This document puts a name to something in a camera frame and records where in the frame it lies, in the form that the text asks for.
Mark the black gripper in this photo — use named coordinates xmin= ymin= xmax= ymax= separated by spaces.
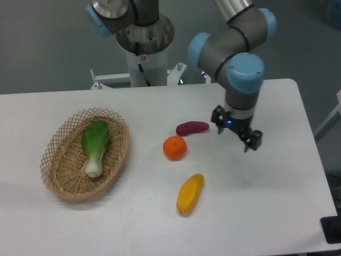
xmin=211 ymin=105 xmax=263 ymax=153

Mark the purple sweet potato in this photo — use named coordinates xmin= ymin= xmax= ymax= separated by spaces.
xmin=175 ymin=121 xmax=209 ymax=136

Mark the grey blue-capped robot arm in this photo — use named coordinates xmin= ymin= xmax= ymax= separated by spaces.
xmin=85 ymin=1 xmax=277 ymax=150

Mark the orange tangerine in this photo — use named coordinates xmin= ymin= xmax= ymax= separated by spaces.
xmin=163 ymin=135 xmax=187 ymax=161

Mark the yellow mango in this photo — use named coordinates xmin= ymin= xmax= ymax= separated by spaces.
xmin=176 ymin=174 xmax=205 ymax=215

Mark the white furniture leg right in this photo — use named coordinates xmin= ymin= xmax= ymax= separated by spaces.
xmin=313 ymin=91 xmax=340 ymax=143

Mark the black device at table edge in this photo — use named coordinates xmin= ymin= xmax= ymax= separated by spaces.
xmin=320 ymin=216 xmax=340 ymax=244

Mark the green bok choy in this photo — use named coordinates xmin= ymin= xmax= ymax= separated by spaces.
xmin=81 ymin=120 xmax=110 ymax=178

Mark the blue object top right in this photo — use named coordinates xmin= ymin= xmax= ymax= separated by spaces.
xmin=327 ymin=0 xmax=340 ymax=29

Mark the woven wicker basket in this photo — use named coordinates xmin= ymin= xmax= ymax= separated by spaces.
xmin=40 ymin=108 xmax=130 ymax=200

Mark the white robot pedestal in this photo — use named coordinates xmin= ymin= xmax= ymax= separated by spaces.
xmin=116 ymin=14 xmax=175 ymax=87

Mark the black cable on pedestal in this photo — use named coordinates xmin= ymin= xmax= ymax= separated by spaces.
xmin=134 ymin=42 xmax=152 ymax=87

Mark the white metal mounting frame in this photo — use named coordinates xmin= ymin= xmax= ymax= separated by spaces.
xmin=90 ymin=62 xmax=187 ymax=90

